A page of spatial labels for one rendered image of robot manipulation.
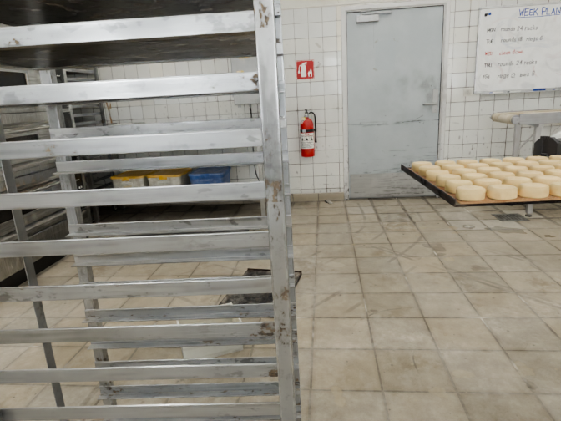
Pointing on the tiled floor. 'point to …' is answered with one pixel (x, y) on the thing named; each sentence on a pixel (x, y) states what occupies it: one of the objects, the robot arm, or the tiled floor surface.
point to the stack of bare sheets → (255, 293)
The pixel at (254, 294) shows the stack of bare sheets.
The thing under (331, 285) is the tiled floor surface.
